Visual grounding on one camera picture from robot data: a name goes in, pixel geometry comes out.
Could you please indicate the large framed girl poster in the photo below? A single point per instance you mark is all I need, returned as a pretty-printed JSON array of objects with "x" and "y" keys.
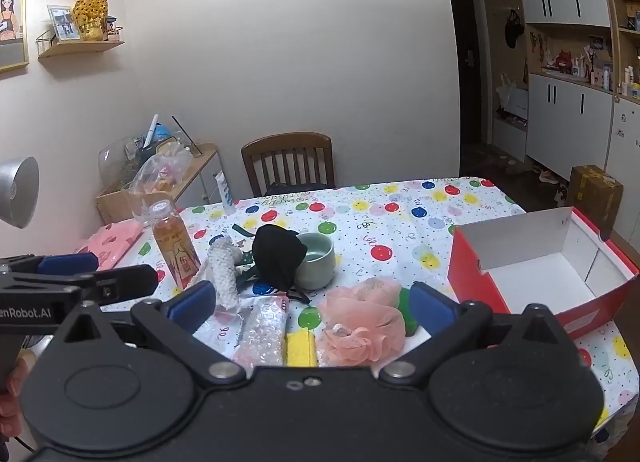
[{"x": 13, "y": 39}]

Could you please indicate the brown cardboard carton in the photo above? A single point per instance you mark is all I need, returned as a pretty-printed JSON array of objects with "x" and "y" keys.
[{"x": 596, "y": 195}]

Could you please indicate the clear plastic bag clutter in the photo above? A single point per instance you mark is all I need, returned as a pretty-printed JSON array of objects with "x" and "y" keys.
[{"x": 135, "y": 171}]

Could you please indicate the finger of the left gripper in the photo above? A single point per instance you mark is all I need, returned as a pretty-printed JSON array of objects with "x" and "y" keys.
[
  {"x": 108, "y": 286},
  {"x": 70, "y": 264}
]

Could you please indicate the yellow sponge cloth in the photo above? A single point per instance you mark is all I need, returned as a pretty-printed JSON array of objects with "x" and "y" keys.
[{"x": 301, "y": 351}]

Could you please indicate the small photo frame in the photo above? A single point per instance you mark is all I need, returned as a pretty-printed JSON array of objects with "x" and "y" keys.
[{"x": 63, "y": 24}]

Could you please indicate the black face mask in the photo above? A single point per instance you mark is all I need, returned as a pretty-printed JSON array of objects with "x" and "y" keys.
[{"x": 277, "y": 254}]

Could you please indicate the bubble wrap piece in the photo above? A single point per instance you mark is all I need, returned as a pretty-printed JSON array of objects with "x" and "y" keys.
[{"x": 262, "y": 339}]

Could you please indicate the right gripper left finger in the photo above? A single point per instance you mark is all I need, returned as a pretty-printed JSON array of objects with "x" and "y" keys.
[{"x": 168, "y": 329}]

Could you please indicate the orange drink bottle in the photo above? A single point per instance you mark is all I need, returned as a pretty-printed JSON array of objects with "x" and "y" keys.
[{"x": 174, "y": 242}]

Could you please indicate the white cabinet wall unit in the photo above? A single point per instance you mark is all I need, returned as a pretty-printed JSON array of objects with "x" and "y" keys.
[{"x": 583, "y": 96}]

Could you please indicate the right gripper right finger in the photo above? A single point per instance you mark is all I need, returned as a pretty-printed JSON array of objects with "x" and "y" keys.
[{"x": 453, "y": 328}]

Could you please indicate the merry christmas fabric bag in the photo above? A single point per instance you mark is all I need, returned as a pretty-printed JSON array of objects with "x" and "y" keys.
[{"x": 245, "y": 269}]

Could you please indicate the pink mesh bath pouf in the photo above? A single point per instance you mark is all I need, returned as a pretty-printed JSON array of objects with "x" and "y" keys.
[{"x": 362, "y": 324}]

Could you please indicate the pink packet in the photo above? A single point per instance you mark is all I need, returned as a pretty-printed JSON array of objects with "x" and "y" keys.
[{"x": 111, "y": 242}]

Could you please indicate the wooden wall shelf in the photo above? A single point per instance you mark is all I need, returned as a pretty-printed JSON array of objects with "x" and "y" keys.
[{"x": 49, "y": 46}]

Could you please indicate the white tube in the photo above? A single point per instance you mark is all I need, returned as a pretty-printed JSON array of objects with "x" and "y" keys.
[{"x": 226, "y": 198}]

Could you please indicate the white fluffy knit cloth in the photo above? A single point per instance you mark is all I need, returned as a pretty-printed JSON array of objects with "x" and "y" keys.
[{"x": 222, "y": 258}]

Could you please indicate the person's left hand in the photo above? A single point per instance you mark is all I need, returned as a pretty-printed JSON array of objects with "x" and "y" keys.
[{"x": 10, "y": 410}]

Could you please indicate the green scrub sponge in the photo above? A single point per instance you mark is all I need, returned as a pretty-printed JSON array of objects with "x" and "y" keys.
[{"x": 403, "y": 306}]

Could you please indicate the golden figurine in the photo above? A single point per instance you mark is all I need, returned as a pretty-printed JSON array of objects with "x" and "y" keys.
[{"x": 89, "y": 17}]

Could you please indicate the red cardboard shoe box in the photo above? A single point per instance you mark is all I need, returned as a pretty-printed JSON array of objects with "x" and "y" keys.
[{"x": 554, "y": 258}]

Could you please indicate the pale green ceramic cup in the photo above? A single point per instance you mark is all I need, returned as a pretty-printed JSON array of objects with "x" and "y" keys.
[{"x": 317, "y": 268}]

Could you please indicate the brown wooden chair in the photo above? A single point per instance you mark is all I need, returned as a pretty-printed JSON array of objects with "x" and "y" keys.
[{"x": 289, "y": 163}]

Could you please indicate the colourful dotted tablecloth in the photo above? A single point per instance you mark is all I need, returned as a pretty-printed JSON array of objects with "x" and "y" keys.
[{"x": 400, "y": 231}]

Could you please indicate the silver desk lamp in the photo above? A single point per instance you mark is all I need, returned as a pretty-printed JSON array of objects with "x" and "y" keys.
[{"x": 19, "y": 190}]

